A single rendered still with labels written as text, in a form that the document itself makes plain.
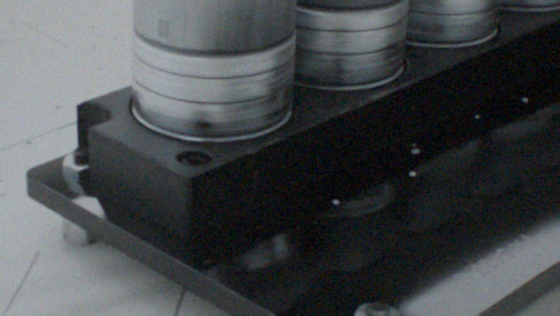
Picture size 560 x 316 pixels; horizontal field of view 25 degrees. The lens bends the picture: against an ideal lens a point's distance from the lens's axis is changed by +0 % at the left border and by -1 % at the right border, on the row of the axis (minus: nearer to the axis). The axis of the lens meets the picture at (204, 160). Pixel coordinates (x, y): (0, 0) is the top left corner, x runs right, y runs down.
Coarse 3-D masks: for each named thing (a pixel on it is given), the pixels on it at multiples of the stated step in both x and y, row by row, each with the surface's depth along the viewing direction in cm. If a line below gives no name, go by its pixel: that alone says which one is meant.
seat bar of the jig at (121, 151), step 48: (432, 48) 22; (480, 48) 22; (528, 48) 23; (336, 96) 20; (384, 96) 20; (432, 96) 21; (480, 96) 22; (96, 144) 18; (144, 144) 18; (192, 144) 18; (240, 144) 18; (288, 144) 18; (336, 144) 19; (384, 144) 20; (144, 192) 18; (192, 192) 17; (240, 192) 18; (288, 192) 19
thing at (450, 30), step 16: (416, 0) 21; (432, 0) 21; (448, 0) 21; (464, 0) 21; (480, 0) 21; (496, 0) 22; (416, 16) 21; (432, 16) 21; (448, 16) 21; (464, 16) 21; (480, 16) 22; (496, 16) 22; (416, 32) 22; (432, 32) 22; (448, 32) 21; (464, 32) 22; (480, 32) 22; (496, 32) 22
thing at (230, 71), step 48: (144, 0) 18; (192, 0) 17; (240, 0) 17; (288, 0) 18; (144, 48) 18; (192, 48) 18; (240, 48) 18; (288, 48) 18; (144, 96) 18; (192, 96) 18; (240, 96) 18; (288, 96) 19
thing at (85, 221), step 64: (448, 128) 21; (512, 128) 21; (64, 192) 19; (320, 192) 19; (384, 192) 19; (448, 192) 19; (512, 192) 19; (192, 256) 17; (256, 256) 17; (320, 256) 17; (384, 256) 17; (448, 256) 17; (512, 256) 17
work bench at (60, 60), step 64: (0, 0) 29; (64, 0) 30; (128, 0) 30; (0, 64) 26; (64, 64) 26; (128, 64) 26; (0, 128) 23; (64, 128) 23; (0, 192) 21; (0, 256) 19; (64, 256) 19; (128, 256) 19
